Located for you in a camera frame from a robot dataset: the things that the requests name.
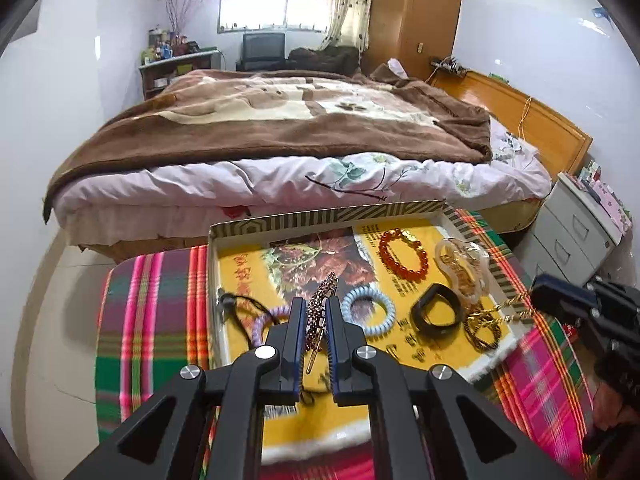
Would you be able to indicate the patterned curtain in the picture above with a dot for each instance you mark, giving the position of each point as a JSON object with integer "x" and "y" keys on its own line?
{"x": 347, "y": 5}

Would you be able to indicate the wooden shelf desk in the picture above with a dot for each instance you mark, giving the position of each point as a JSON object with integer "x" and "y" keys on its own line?
{"x": 170, "y": 70}

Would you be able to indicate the dark clothes pile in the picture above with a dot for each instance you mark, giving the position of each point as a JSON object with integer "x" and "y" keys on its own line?
{"x": 325, "y": 60}

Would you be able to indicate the rhinestone hair clip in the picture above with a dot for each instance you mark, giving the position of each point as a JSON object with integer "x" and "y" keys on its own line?
{"x": 317, "y": 310}

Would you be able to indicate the white nightstand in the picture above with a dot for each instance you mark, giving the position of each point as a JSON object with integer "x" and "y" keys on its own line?
{"x": 570, "y": 230}

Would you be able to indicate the person's right hand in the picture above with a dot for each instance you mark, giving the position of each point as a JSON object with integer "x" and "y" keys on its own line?
{"x": 612, "y": 412}

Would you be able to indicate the black television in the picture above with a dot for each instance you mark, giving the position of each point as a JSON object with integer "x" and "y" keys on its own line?
{"x": 262, "y": 50}

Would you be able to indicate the wooden wardrobe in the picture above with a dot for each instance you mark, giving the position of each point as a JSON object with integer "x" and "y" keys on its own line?
{"x": 415, "y": 10}

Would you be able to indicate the window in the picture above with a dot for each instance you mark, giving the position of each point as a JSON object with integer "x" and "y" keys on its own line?
{"x": 270, "y": 10}

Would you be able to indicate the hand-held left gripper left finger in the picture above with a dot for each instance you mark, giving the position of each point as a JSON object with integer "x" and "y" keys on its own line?
{"x": 299, "y": 340}

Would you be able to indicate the wooden headboard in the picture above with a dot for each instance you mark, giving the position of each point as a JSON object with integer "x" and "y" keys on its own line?
{"x": 540, "y": 125}

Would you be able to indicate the pink boxes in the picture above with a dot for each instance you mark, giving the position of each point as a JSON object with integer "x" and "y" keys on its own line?
{"x": 607, "y": 195}

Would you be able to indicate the yellow printed cardboard box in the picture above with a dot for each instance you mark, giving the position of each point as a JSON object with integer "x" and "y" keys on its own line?
{"x": 320, "y": 425}

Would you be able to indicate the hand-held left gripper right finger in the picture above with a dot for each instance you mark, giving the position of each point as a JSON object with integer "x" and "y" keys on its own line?
{"x": 334, "y": 345}

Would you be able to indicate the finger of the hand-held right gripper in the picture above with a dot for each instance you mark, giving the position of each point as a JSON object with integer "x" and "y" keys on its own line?
{"x": 550, "y": 292}

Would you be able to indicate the black bangle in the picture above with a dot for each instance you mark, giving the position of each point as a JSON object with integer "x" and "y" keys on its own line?
{"x": 422, "y": 322}

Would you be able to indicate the group of bottles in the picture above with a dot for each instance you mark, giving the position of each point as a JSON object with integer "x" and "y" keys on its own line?
{"x": 165, "y": 50}

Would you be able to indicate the power strip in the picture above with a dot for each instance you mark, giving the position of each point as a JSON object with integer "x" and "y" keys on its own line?
{"x": 447, "y": 66}

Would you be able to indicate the vase of dry branches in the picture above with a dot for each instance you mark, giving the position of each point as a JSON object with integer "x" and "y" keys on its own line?
{"x": 182, "y": 15}

